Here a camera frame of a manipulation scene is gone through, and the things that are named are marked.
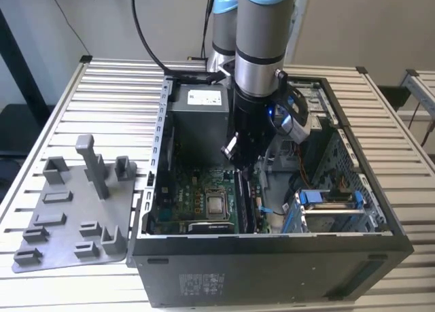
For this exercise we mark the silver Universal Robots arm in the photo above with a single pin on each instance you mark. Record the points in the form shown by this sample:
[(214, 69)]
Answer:
[(260, 36)]

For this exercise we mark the black RAM slot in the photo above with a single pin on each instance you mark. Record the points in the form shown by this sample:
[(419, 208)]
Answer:
[(237, 203)]

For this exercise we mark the grey power supply unit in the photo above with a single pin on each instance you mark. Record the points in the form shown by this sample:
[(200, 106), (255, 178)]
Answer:
[(197, 135)]

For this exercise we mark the CPU socket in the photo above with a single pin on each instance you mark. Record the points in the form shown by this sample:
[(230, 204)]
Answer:
[(216, 191)]

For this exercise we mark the silver CPU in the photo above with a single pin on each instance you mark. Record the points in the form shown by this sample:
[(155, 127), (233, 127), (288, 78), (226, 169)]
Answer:
[(216, 207)]

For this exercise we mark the black case fan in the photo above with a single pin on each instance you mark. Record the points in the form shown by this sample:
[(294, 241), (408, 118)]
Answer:
[(166, 176)]

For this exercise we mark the green Dell motherboard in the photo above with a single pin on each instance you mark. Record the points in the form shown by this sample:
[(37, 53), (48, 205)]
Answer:
[(183, 196)]

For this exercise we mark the black graphics card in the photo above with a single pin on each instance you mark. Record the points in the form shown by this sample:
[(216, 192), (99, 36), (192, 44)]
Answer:
[(210, 227)]

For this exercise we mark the disk bay with blue rails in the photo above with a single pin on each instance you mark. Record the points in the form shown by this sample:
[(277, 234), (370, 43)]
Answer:
[(326, 210)]

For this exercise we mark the black table corner cap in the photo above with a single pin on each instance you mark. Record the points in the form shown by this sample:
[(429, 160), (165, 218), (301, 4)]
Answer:
[(412, 72), (361, 70), (86, 58)]

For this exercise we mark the black box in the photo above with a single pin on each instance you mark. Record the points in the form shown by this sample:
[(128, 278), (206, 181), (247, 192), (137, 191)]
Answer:
[(394, 98)]

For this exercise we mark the black open PC case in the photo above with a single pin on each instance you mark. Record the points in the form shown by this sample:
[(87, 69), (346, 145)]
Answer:
[(255, 271)]

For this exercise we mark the aluminium slat side table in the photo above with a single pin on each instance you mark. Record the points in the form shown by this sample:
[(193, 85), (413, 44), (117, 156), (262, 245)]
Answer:
[(423, 91)]

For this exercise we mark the grey plastic parts rack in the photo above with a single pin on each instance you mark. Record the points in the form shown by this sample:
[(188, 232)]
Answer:
[(78, 217)]

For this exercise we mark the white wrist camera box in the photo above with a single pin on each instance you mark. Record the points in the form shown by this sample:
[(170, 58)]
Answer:
[(295, 130)]

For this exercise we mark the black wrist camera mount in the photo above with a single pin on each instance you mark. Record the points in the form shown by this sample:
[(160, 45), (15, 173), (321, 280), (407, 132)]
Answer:
[(295, 94)]

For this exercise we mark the black desk frame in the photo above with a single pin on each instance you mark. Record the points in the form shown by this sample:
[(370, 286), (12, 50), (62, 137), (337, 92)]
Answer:
[(20, 64)]

